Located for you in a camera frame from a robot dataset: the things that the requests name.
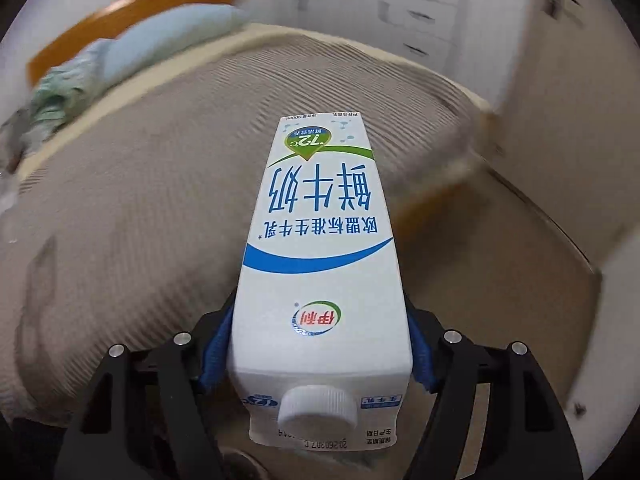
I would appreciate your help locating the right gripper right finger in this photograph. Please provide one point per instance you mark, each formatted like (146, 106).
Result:
(526, 434)

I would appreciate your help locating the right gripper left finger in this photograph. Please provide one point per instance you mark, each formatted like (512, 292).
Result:
(142, 413)

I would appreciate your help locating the white milk carton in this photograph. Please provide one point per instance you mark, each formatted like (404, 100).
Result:
(320, 348)

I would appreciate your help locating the brown checked blanket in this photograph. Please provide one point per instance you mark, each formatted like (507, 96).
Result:
(135, 229)

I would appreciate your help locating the beige door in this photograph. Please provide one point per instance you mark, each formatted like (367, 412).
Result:
(570, 122)

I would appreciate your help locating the green floral quilt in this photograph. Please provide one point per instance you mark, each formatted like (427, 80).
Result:
(62, 94)

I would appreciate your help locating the yellow mattress sheet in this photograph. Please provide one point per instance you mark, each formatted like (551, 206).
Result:
(251, 36)

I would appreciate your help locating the light blue pillow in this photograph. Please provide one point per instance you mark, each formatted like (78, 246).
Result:
(162, 35)

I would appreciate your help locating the white built-in wardrobe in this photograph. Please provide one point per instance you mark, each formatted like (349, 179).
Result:
(473, 42)

